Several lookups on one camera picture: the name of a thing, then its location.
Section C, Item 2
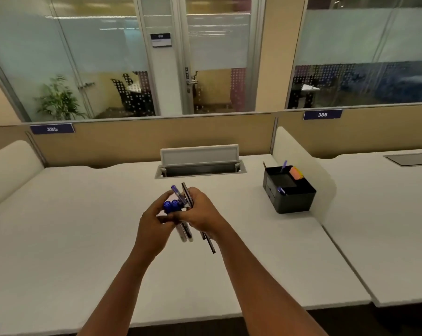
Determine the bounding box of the beige partition panel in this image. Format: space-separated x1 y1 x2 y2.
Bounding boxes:
0 113 277 169
276 103 422 160

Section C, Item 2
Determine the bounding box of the door sign plate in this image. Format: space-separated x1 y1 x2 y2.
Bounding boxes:
150 32 172 48

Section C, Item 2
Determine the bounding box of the blue desk number label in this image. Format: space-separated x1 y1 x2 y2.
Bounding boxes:
303 109 343 121
30 123 76 135

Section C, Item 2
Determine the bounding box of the grey cable hatch lid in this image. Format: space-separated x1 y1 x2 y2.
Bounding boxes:
160 144 240 168

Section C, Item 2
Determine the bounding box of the black desk organizer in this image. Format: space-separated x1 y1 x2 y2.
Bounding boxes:
262 165 317 215

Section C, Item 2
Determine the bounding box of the black slim pen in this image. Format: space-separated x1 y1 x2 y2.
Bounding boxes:
181 182 217 255

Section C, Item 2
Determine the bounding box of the flat grey cable hatch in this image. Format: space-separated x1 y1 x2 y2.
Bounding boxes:
383 151 422 168

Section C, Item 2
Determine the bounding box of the blue capped white pen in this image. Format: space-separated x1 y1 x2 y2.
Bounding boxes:
163 200 188 243
171 199 194 241

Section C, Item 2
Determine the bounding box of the person's left hand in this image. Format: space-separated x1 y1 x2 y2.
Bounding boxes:
132 199 179 259

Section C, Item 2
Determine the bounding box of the dark office chair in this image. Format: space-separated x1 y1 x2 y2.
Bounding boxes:
111 71 155 117

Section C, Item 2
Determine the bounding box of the person's left forearm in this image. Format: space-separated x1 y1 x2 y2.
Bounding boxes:
77 246 161 336

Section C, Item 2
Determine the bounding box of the white meeting table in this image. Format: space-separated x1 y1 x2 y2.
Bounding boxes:
300 84 321 108

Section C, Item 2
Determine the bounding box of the person's right forearm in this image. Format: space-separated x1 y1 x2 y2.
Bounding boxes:
211 225 329 336

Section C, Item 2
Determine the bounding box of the person's right hand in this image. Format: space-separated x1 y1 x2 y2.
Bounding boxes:
177 187 232 242

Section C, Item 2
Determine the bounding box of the grey cable hatch box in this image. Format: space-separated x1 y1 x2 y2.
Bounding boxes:
154 160 247 179

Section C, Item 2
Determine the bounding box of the glass door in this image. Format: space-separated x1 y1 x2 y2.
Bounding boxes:
178 0 264 115

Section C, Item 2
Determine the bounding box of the white rounded desk divider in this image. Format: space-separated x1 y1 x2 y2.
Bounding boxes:
0 140 45 214
271 126 338 224

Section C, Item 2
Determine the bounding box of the green potted plant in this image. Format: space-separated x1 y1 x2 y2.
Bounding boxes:
34 75 87 121

